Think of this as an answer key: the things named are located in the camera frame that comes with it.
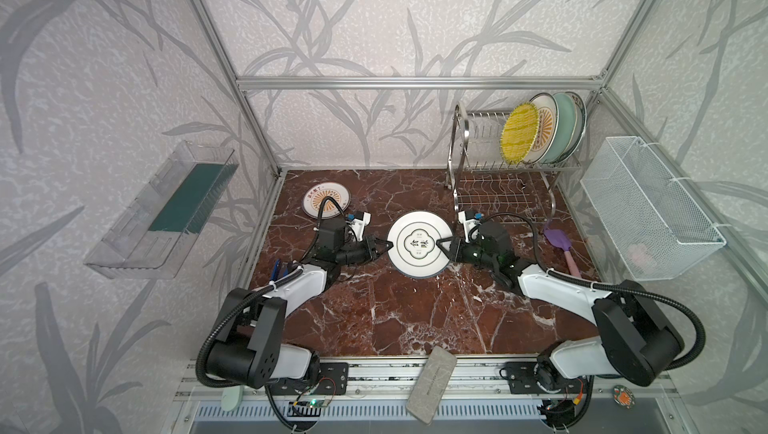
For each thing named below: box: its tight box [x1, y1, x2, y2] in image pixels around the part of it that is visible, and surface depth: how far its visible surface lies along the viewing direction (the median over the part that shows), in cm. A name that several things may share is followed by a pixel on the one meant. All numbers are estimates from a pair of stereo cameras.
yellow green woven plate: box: [500, 102, 539, 165], surface depth 87 cm
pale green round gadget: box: [220, 385, 244, 412], surface depth 71 cm
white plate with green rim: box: [387, 211, 453, 279], surface depth 86 cm
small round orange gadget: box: [613, 384, 636, 409], surface depth 72 cm
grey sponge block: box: [406, 346, 457, 425], surface depth 72 cm
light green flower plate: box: [544, 93, 577, 165], surface depth 80 cm
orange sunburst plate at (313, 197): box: [302, 181, 351, 219], surface depth 114 cm
